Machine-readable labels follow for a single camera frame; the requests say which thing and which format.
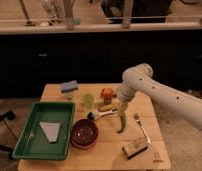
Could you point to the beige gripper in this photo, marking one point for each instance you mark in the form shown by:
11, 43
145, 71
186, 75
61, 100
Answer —
122, 107

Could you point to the orange red apple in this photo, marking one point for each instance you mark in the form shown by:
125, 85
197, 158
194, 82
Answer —
107, 93

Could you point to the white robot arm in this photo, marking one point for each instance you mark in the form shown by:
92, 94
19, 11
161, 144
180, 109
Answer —
139, 78

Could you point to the green plastic tray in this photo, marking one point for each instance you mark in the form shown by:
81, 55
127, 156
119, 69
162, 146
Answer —
33, 144

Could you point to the yellow banana piece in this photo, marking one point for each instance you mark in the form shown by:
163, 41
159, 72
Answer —
108, 107

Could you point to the green chili pepper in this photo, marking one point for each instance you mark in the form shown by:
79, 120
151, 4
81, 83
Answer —
123, 124

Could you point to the silver fork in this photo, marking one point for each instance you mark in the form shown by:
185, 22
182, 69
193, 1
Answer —
138, 121

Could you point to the green plastic cup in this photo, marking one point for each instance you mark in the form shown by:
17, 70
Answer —
88, 100

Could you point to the wooden block eraser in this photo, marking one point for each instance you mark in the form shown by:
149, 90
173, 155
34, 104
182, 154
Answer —
134, 148

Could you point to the dark red bowl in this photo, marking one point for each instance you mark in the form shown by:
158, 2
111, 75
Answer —
84, 134

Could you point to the small pale cup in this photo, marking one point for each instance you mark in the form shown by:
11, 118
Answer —
69, 95

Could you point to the blue sponge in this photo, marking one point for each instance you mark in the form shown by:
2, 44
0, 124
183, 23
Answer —
69, 86

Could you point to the grey folded cloth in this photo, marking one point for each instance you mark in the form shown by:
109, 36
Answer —
51, 131

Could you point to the black stand legs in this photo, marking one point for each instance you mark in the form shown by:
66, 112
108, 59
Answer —
4, 134

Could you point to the white handled brush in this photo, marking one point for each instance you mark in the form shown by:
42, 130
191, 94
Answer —
94, 115

